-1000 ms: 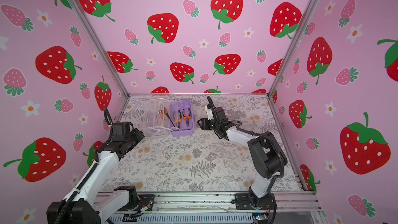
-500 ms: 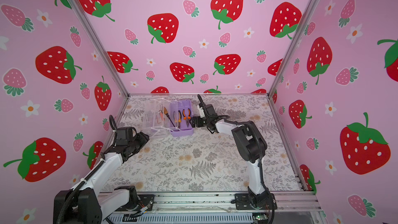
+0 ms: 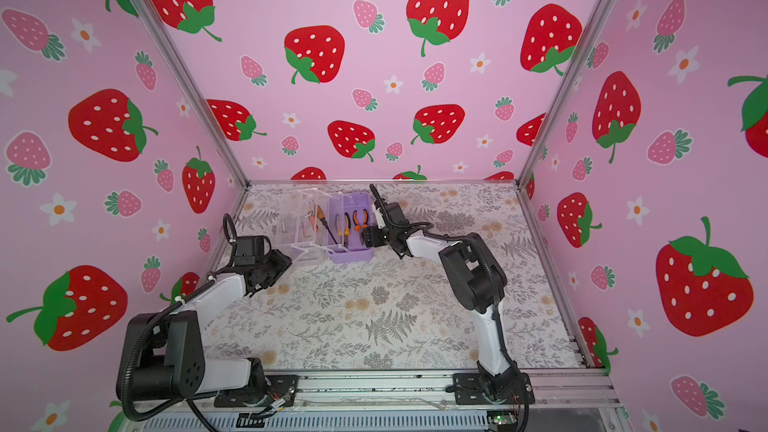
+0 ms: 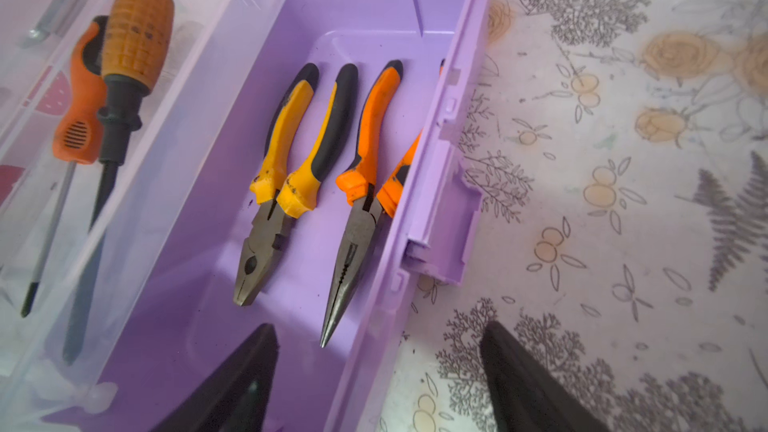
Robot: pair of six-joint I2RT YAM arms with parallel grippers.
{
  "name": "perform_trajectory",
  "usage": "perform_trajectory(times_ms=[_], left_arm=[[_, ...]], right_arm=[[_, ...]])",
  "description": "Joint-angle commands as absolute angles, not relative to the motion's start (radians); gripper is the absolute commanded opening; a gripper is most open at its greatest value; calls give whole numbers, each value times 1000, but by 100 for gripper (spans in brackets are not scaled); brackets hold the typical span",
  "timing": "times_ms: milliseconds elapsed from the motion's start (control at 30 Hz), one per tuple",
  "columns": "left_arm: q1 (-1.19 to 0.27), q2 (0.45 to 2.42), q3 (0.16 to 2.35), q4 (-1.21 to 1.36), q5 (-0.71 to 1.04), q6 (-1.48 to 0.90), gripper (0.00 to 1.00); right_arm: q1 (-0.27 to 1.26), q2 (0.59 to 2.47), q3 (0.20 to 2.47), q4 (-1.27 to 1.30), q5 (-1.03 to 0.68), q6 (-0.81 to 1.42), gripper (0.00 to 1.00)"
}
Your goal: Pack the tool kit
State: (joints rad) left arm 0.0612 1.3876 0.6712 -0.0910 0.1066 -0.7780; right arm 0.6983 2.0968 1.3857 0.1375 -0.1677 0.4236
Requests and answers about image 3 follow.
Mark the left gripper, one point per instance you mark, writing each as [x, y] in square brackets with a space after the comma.
[281, 261]

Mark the small orange black tool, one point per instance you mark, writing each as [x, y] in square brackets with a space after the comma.
[312, 219]

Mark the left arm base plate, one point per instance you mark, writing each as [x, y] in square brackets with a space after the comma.
[260, 395]

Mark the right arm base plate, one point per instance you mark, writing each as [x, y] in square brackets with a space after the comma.
[477, 389]

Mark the yellow combination pliers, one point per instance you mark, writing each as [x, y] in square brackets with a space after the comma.
[343, 226]

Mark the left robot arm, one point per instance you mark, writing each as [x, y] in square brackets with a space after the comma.
[163, 361]

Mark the orange needle-nose pliers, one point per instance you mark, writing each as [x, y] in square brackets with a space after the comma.
[360, 219]

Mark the aluminium frame rail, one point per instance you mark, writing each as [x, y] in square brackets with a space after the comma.
[406, 400]

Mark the purple plastic tool box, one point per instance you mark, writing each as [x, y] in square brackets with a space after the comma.
[295, 238]

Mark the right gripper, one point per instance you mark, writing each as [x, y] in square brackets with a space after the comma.
[372, 231]

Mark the orange handle screwdriver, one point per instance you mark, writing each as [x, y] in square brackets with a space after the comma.
[321, 217]

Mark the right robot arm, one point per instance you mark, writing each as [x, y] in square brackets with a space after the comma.
[476, 278]

